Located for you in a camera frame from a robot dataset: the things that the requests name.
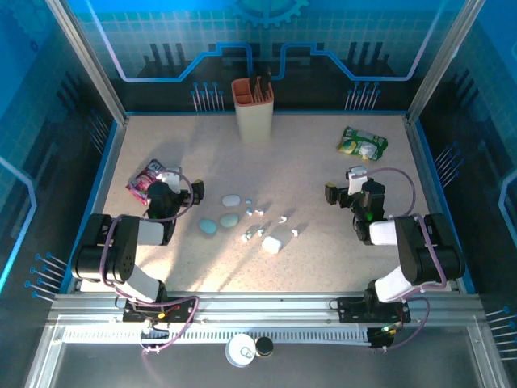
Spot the green snack packet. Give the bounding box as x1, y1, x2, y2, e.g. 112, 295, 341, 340
336, 125, 389, 162

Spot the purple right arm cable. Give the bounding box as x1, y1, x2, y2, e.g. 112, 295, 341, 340
363, 167, 448, 353

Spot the black round cap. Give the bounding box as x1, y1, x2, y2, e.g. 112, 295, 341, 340
254, 337, 275, 359

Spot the white round lid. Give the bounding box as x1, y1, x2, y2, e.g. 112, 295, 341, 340
225, 333, 258, 369

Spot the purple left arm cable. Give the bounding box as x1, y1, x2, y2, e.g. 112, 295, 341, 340
99, 168, 201, 356

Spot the aluminium frame post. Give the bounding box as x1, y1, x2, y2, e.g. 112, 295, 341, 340
44, 0, 130, 126
406, 0, 485, 126

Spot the pink snack packet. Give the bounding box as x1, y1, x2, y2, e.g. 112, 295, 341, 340
125, 158, 165, 205

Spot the aluminium front rail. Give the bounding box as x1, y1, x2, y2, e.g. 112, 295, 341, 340
50, 291, 484, 327

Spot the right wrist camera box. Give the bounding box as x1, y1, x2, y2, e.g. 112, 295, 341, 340
345, 165, 369, 196

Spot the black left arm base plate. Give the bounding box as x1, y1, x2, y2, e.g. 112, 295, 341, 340
122, 297, 200, 324

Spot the slotted cable duct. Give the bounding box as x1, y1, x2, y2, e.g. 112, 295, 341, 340
62, 327, 372, 345

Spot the white square earbud case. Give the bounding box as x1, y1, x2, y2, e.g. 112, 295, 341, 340
261, 235, 282, 255

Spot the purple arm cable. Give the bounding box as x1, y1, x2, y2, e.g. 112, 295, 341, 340
99, 168, 201, 356
363, 167, 448, 353

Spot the beige utensil holder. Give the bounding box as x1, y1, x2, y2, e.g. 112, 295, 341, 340
230, 76, 275, 145

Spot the grey metal shelf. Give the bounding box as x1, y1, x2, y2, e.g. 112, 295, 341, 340
23, 325, 510, 388

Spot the aluminium side rail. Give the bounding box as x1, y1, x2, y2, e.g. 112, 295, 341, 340
78, 115, 131, 293
405, 115, 465, 293

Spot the black controller box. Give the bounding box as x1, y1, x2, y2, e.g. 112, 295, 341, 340
368, 325, 399, 352

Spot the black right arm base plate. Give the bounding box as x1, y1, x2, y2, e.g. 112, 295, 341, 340
336, 297, 412, 324

